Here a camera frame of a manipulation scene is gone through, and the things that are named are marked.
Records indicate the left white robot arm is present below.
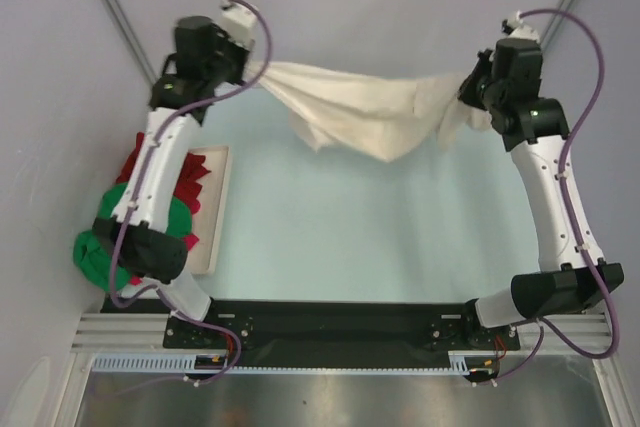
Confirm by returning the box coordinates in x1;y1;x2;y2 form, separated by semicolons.
92;13;257;347

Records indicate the aluminium front rail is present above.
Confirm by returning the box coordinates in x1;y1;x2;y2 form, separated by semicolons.
71;313;611;352

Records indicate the green t shirt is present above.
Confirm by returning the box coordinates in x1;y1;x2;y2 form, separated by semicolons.
72;183;199;292

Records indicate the white slotted cable duct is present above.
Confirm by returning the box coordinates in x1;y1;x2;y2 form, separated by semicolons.
92;353;496;376

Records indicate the left aluminium frame post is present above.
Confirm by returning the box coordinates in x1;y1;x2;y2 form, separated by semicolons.
100;0;156;87

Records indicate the dark red t shirt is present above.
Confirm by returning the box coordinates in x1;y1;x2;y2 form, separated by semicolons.
116;132;210;214

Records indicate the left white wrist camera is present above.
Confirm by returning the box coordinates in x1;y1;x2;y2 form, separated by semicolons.
217;0;257;49

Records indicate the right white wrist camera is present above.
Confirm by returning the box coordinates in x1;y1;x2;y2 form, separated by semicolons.
501;11;540;43

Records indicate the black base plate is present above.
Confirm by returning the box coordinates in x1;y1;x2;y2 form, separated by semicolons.
99;294;523;368

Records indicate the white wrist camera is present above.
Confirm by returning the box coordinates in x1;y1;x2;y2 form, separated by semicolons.
217;0;257;49
501;11;540;43

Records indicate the magenta pink t shirt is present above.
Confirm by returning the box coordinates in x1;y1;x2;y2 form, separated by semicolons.
127;230;189;285

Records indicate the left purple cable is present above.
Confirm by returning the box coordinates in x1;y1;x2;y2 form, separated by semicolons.
107;0;274;309

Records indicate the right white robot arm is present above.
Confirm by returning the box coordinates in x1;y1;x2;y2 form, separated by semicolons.
459;37;624;348

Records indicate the cream white t shirt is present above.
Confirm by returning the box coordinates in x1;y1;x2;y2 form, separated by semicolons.
259;62;491;162

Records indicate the cream plastic tray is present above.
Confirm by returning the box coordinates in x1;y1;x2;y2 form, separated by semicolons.
186;146;232;277

